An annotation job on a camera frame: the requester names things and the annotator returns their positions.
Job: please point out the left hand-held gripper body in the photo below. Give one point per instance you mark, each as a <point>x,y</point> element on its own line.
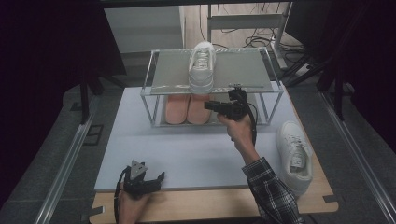
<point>138,186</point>

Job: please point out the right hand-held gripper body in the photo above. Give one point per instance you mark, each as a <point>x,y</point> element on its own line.
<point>238,109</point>

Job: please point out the pink slipper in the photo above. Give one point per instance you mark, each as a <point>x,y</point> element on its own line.
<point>176,109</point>
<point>199,109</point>

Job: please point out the white sneaker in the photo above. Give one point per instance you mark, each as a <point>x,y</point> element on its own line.
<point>201,74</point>
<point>294,155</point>

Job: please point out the metal mesh shoe rack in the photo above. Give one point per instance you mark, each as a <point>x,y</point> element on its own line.
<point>174,71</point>

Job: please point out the person's left hand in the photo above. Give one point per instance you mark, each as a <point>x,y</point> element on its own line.
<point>132,210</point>

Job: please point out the person's right hand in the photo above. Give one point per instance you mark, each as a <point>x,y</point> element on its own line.
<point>243,137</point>

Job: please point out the white foam board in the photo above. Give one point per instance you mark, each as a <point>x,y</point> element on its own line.
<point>186,155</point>

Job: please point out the black floor plate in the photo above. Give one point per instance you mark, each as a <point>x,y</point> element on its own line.
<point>93,135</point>

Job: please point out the black table clamp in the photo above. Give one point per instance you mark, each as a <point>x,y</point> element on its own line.
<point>330,198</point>
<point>93,213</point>

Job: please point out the black stand legs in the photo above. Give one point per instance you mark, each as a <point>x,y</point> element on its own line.
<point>84,99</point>

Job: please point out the white metal stand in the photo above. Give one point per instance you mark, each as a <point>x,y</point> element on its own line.
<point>246,21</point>

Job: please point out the black tripod legs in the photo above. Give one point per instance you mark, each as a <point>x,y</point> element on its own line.
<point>337,93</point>

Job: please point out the grey cabinet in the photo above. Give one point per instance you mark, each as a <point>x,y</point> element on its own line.
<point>143,29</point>

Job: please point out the aluminium floor rail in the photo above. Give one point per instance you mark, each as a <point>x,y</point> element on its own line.
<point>63,171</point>
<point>358,155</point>

